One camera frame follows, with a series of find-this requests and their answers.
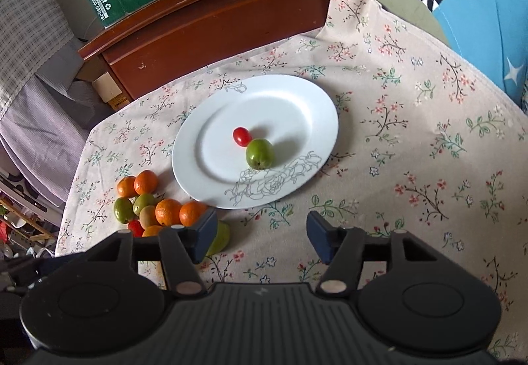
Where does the cluttered shelf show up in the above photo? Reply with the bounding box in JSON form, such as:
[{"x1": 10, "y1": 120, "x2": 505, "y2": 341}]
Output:
[{"x1": 0, "y1": 167, "x2": 62, "y2": 262}]

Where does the lilac cloth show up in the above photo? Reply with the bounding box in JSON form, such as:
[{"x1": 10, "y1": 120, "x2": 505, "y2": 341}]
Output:
[{"x1": 0, "y1": 39, "x2": 112, "y2": 205}]

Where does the floral tablecloth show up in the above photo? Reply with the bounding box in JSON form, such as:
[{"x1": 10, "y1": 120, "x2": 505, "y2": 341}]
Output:
[{"x1": 55, "y1": 0, "x2": 528, "y2": 357}]

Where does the green-brown jujube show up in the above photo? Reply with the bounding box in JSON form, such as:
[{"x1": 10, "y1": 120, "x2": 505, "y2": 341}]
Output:
[{"x1": 132, "y1": 193, "x2": 156, "y2": 215}]

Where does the red-brown wooden nightstand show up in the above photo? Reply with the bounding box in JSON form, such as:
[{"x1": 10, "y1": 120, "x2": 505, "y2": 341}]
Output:
[{"x1": 78, "y1": 0, "x2": 353, "y2": 102}]

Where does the white plate with line flowers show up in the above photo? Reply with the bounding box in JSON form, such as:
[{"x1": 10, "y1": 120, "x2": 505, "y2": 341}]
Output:
[{"x1": 172, "y1": 75, "x2": 340, "y2": 210}]

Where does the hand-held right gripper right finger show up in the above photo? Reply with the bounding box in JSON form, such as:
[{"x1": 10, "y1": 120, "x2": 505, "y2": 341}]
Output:
[{"x1": 306, "y1": 211, "x2": 450, "y2": 295}]

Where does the checkered cloth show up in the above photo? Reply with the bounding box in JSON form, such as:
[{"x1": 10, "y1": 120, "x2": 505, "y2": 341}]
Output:
[{"x1": 0, "y1": 0, "x2": 77, "y2": 118}]

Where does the green jujube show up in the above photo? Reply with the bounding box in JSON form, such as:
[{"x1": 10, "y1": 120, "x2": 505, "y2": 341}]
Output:
[
  {"x1": 205, "y1": 220, "x2": 231, "y2": 256},
  {"x1": 246, "y1": 138, "x2": 275, "y2": 170},
  {"x1": 114, "y1": 197, "x2": 135, "y2": 224}
]

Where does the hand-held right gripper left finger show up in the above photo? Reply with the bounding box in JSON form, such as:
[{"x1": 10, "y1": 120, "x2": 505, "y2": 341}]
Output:
[{"x1": 84, "y1": 208, "x2": 218, "y2": 296}]

